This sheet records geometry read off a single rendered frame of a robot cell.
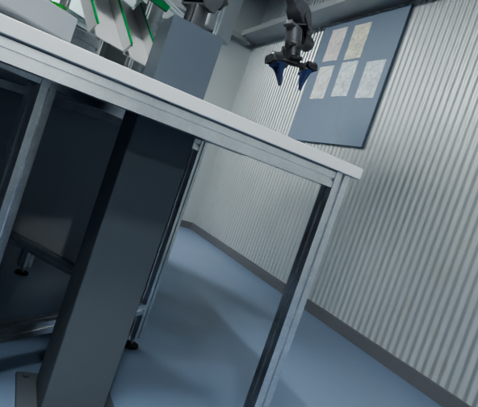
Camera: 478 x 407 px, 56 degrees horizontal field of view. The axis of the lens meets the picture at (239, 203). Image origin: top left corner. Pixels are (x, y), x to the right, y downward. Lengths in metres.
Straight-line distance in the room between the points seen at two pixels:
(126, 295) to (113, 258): 0.11
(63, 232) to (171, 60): 1.14
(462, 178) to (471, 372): 1.03
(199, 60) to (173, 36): 0.09
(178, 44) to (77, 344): 0.79
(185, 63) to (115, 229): 0.45
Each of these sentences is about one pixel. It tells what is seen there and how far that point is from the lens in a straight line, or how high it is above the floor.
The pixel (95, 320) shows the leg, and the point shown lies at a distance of 1.24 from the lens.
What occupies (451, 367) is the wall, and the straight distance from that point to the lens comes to 2.67.
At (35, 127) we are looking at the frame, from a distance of 1.16.
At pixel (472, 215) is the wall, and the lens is 2.74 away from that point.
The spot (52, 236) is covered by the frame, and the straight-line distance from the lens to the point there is 2.16.
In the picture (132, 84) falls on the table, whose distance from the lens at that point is 0.91.
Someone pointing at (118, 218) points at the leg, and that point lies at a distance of 1.16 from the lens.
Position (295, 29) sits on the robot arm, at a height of 1.28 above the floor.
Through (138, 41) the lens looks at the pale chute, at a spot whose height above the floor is 1.07.
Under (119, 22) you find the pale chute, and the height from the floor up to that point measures 1.08.
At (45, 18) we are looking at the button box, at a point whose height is 0.92.
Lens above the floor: 0.72
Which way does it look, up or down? 2 degrees down
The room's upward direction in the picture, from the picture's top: 19 degrees clockwise
